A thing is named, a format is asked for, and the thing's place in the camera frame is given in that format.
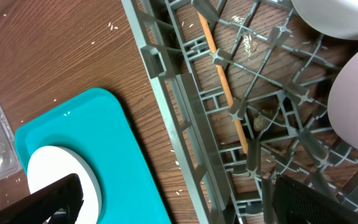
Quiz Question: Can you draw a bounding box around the grey dishwasher rack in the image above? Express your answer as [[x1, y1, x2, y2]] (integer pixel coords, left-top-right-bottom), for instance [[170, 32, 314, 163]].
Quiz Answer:
[[122, 0, 358, 223]]

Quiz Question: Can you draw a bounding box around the large white plate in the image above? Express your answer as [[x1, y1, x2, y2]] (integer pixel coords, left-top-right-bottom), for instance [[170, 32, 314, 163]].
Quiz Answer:
[[27, 146, 103, 224]]

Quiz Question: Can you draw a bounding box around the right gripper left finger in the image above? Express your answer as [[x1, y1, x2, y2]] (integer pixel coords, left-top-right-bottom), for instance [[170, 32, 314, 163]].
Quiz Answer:
[[0, 174, 84, 224]]

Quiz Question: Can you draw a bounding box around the wooden chopstick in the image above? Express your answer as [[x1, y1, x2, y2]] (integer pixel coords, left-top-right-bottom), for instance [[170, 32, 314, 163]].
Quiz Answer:
[[198, 13, 249, 154]]

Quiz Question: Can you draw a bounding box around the teal serving tray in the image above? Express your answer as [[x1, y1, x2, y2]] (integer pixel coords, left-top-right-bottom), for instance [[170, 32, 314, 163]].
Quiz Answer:
[[14, 88, 171, 223]]

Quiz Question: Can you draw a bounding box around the pale green bowl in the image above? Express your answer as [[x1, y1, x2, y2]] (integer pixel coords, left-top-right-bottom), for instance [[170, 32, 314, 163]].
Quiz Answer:
[[291, 0, 358, 40]]

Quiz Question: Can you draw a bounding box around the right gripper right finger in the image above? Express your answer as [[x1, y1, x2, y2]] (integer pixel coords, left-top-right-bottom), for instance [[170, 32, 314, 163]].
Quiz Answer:
[[273, 175, 358, 224]]

